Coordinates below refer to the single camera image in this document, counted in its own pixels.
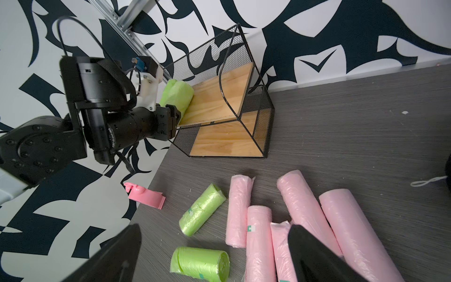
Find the pink alarm clock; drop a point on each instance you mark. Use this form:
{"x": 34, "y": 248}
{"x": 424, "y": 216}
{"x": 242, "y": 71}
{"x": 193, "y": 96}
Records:
{"x": 145, "y": 196}

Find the cartoon boy plush doll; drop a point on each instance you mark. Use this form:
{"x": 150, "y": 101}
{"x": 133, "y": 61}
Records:
{"x": 446, "y": 178}

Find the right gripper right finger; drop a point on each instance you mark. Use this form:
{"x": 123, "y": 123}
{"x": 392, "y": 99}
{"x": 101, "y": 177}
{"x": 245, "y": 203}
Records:
{"x": 314, "y": 262}

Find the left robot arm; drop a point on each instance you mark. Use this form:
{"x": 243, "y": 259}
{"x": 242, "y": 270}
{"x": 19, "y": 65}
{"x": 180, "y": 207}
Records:
{"x": 106, "y": 113}

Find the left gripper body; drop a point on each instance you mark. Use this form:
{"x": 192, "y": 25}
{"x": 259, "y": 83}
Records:
{"x": 160, "y": 124}

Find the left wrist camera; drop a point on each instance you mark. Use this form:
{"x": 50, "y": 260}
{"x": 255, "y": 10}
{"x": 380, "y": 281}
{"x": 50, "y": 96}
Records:
{"x": 148, "y": 86}

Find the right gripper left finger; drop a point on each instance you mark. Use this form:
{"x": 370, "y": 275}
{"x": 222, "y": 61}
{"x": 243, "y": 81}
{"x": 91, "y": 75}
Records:
{"x": 116, "y": 262}

